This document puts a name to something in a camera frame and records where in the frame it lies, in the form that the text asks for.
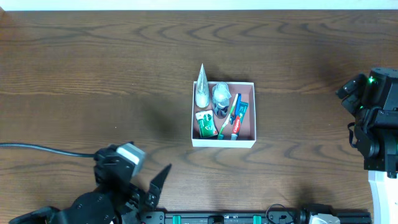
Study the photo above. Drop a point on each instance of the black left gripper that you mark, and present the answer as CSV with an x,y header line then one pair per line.
x,y
137,193

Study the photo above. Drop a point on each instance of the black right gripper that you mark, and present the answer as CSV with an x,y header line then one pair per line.
x,y
351,94

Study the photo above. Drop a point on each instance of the green white soap packet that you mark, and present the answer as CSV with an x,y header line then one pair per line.
x,y
205,120

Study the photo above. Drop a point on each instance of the green Colgate toothbrush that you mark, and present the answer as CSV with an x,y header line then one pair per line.
x,y
220,135

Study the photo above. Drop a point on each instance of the blue disposable razor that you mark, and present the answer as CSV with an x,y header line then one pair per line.
x,y
236,108

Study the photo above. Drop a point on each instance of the white cream tube gold cap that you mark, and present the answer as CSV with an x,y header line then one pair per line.
x,y
202,93

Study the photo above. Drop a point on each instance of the clear bottle blue liquid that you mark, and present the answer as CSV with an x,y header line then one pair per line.
x,y
220,99

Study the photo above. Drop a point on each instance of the green Colgate toothpaste tube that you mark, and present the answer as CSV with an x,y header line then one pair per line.
x,y
239,120

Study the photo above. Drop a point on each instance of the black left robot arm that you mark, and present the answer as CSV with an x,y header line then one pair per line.
x,y
89,208

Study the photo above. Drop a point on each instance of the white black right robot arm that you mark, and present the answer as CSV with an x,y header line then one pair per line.
x,y
372,100

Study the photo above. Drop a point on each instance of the pink cardboard box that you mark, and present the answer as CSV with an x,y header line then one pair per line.
x,y
247,135

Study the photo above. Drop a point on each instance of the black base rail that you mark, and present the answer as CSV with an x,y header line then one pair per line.
x,y
275,214

